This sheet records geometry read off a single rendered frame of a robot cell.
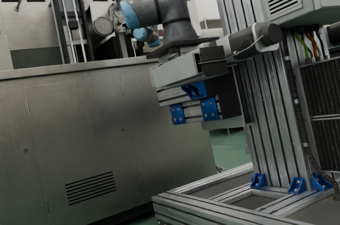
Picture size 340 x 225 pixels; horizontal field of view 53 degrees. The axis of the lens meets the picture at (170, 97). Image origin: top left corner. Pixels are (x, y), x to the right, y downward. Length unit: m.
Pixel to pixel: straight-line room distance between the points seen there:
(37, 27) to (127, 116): 0.94
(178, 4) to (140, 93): 0.71
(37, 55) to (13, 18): 0.28
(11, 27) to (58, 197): 1.18
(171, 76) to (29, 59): 1.44
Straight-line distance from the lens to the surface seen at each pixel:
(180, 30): 1.34
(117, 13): 2.27
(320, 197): 1.19
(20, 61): 2.39
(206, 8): 6.29
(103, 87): 1.84
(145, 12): 1.36
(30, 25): 2.46
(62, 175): 1.77
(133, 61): 1.91
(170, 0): 1.38
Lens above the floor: 0.58
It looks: 2 degrees up
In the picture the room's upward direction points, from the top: 12 degrees counter-clockwise
